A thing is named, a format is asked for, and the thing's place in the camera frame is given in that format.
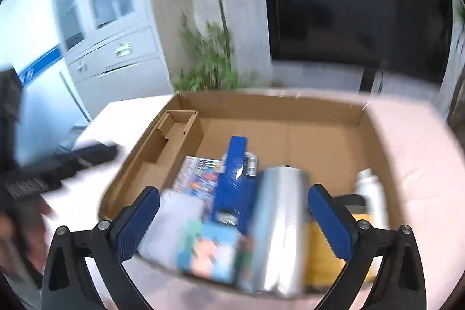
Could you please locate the white spray bottle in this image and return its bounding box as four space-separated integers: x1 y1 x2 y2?
355 168 389 229

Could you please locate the blue stapler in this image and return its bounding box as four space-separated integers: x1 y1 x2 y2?
211 136 258 235

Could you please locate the person's left hand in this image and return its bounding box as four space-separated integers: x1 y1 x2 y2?
1 198 53 276

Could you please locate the yellow label glass jar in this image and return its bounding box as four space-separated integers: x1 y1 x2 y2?
303 194 373 293

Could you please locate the white packet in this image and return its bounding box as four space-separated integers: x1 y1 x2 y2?
137 189 205 271

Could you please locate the colourful printed card pack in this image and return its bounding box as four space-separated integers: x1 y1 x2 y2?
171 156 222 204

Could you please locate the pink tablecloth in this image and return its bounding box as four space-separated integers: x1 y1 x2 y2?
47 90 464 309

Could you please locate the grey metal cabinet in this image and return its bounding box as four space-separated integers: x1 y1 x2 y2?
52 0 173 118

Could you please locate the silver cylindrical can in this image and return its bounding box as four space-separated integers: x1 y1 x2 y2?
241 166 308 298

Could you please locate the pastel sticky note pack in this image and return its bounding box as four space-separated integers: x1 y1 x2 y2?
176 220 248 286

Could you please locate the brown cardboard box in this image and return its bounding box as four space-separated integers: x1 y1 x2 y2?
98 91 406 227

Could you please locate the black television screen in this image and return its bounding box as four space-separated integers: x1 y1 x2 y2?
266 0 453 84

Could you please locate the black left camera module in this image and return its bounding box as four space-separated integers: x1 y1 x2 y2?
0 67 23 173

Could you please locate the blue wall banner stripe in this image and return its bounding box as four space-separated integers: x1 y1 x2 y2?
18 45 62 87

